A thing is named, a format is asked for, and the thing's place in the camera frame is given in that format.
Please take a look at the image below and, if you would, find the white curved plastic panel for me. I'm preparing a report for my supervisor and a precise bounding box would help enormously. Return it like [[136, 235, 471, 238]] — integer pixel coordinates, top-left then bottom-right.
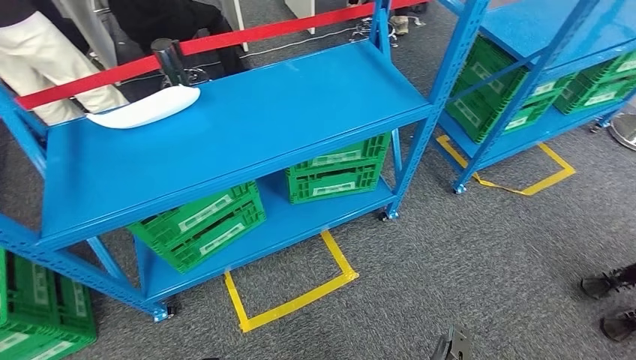
[[85, 84, 201, 131]]

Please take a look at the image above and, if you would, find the white desk panel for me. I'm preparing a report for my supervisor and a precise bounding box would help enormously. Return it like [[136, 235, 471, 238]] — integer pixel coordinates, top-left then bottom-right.
[[52, 0, 119, 71], [283, 0, 317, 36], [218, 0, 250, 53]]

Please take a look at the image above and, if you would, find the silver round floor base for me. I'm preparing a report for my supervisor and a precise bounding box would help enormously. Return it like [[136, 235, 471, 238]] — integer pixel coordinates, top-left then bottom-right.
[[608, 112, 636, 152]]

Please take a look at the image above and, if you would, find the yellow floor tape outline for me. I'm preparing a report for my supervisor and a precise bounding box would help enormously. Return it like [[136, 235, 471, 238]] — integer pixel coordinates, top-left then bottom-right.
[[223, 229, 360, 334], [436, 133, 578, 197]]

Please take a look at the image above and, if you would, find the black chrome stanchion post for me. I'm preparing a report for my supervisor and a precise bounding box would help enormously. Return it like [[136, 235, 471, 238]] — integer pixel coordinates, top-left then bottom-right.
[[150, 37, 191, 89]]

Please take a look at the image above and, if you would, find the person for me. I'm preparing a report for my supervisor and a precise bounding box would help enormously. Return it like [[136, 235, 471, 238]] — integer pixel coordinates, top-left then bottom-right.
[[387, 0, 428, 37], [580, 262, 636, 344], [108, 0, 245, 80], [0, 0, 131, 126]]

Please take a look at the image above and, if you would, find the blue metal shelf rack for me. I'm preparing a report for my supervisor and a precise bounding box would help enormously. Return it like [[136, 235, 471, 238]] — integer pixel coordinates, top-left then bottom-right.
[[0, 0, 491, 324], [433, 0, 636, 196]]

